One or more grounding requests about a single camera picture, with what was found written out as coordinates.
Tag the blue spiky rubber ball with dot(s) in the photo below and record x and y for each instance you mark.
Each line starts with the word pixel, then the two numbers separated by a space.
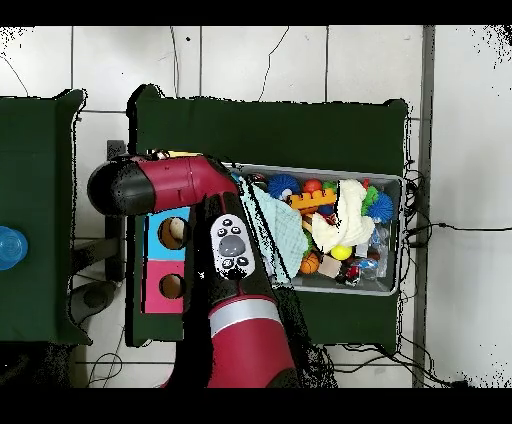
pixel 380 208
pixel 282 184

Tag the green spiky rubber ball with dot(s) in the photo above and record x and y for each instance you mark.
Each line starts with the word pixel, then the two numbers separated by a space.
pixel 370 196

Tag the orange red ball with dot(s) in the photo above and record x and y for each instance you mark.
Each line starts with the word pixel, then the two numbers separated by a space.
pixel 312 186

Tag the mini basketball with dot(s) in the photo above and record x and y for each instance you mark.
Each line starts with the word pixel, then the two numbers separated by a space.
pixel 309 263

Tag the dark green tablecloth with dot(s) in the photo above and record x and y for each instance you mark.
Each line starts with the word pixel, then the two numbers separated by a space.
pixel 36 160
pixel 260 132

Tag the crushed red soda can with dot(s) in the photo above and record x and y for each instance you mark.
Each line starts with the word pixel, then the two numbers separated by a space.
pixel 352 274

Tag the mint waffle cloth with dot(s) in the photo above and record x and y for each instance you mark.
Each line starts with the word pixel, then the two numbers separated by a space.
pixel 288 236

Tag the grey rounded stand base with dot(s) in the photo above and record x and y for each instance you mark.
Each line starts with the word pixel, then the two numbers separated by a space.
pixel 96 298

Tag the small yellow green ball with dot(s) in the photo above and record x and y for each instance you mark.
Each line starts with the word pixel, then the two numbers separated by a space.
pixel 341 252

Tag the orange toy building brick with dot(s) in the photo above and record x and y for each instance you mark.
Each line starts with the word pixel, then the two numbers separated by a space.
pixel 312 200

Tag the black upright panel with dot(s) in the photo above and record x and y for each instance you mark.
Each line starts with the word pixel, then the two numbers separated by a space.
pixel 116 248

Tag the shallow metal mesh bin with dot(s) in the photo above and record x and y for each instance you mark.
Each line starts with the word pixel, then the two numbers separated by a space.
pixel 386 276

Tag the blue plastic cup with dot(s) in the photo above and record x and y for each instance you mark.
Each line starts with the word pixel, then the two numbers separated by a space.
pixel 12 248

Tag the wooden box with three holes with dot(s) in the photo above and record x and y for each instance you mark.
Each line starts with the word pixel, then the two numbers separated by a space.
pixel 154 240

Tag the cream waffle cloth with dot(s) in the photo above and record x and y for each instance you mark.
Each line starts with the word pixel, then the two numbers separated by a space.
pixel 352 228

